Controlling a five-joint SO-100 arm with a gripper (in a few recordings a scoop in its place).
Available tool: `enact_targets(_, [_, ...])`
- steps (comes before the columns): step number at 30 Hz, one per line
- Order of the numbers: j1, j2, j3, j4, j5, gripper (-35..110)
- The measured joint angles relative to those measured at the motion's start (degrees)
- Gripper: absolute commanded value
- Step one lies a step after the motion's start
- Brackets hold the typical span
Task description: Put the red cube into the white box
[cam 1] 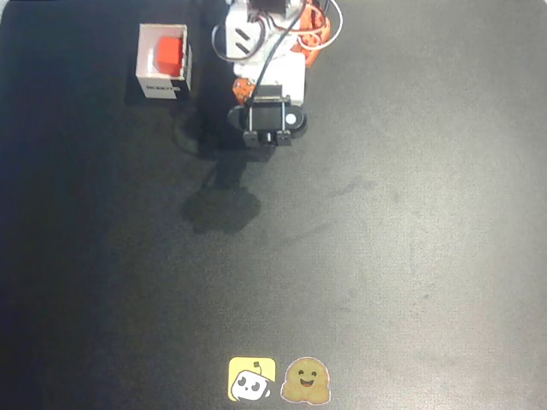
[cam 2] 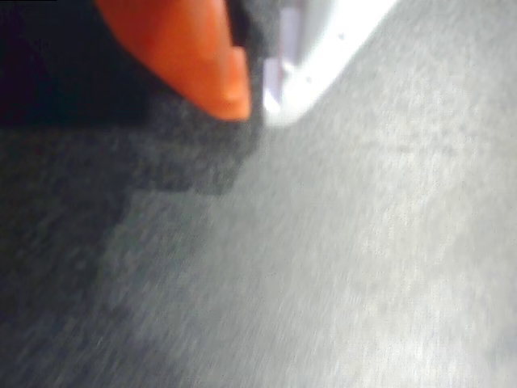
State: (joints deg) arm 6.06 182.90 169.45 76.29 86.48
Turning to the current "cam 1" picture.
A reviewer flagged red cube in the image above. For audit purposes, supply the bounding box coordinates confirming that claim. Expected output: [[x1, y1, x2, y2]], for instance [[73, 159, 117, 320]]
[[156, 37, 185, 73]]

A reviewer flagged white cardboard box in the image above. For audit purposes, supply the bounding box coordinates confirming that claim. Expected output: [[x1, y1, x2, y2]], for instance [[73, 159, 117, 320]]
[[135, 23, 193, 102]]

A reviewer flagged yellow robot face sticker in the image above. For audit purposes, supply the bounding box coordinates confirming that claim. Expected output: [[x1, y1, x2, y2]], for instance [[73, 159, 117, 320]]
[[227, 356, 277, 402]]

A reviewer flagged hugging face emoji sticker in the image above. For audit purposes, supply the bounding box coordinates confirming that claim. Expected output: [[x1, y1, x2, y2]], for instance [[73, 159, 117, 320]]
[[279, 356, 332, 405]]

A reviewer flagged black cable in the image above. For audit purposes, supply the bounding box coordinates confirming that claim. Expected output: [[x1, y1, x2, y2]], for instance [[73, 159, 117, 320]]
[[250, 0, 309, 106]]

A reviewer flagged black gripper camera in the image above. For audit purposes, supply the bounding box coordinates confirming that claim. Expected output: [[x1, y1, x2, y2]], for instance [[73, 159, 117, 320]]
[[227, 84, 309, 149]]

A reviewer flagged short white cable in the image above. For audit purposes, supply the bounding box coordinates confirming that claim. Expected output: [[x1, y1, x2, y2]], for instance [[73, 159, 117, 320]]
[[209, 23, 237, 62]]

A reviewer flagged long looping white cable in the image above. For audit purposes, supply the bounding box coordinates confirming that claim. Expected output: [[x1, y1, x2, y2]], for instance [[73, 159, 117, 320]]
[[297, 0, 344, 51]]

